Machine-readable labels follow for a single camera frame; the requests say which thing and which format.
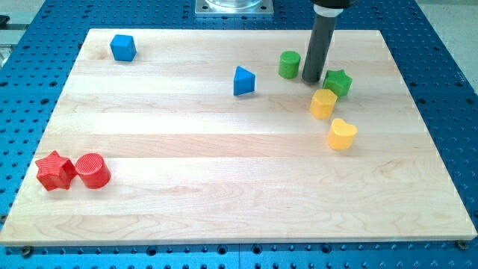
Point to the black robot end effector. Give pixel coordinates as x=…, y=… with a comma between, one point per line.
x=334, y=3

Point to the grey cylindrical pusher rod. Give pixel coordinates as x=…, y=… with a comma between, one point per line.
x=319, y=42

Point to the green cylinder block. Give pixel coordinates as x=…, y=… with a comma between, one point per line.
x=289, y=64

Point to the blue triangle block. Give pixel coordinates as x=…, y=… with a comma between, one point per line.
x=244, y=81

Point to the green star block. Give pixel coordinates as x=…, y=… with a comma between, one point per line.
x=338, y=82

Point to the yellow hexagon block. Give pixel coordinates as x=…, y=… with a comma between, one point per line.
x=323, y=103

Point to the yellow heart block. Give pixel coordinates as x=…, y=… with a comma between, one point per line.
x=341, y=134

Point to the blue cube block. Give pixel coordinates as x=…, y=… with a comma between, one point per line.
x=123, y=48

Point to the wooden board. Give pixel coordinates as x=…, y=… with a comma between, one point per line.
x=191, y=163

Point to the red cylinder block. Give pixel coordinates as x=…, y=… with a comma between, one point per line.
x=93, y=170

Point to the blue perforated table plate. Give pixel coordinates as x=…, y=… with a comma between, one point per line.
x=419, y=35

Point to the red star block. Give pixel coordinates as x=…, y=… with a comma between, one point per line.
x=55, y=171

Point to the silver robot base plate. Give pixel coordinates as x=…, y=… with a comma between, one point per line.
x=216, y=7

